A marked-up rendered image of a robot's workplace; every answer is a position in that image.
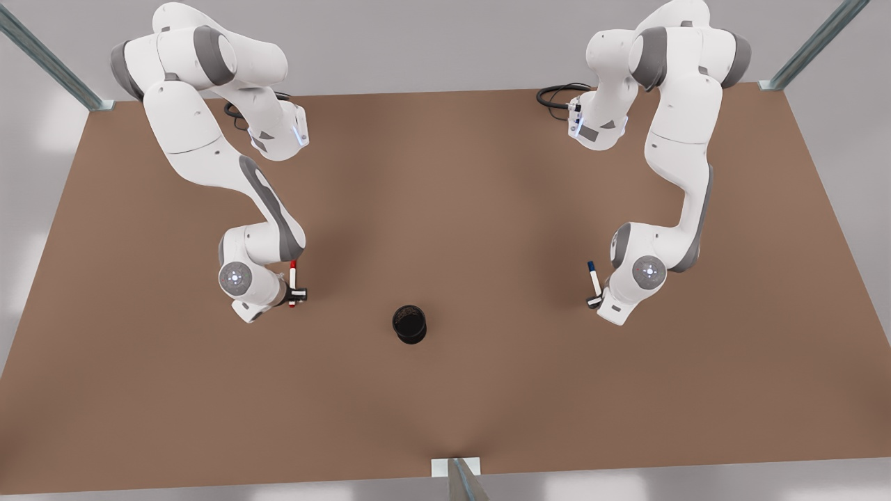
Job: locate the blue and white pen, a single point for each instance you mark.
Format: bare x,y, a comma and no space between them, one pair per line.
594,277

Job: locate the red and white pen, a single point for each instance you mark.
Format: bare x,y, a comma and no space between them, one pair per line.
294,273

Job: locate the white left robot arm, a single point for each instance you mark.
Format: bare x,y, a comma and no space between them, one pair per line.
679,118

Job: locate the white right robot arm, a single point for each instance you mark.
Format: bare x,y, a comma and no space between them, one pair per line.
191,125

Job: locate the black cylindrical pen cup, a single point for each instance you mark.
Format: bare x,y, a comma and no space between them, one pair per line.
409,324

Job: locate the silver frame post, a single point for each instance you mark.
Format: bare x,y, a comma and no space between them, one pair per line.
811,45
49,59
461,476

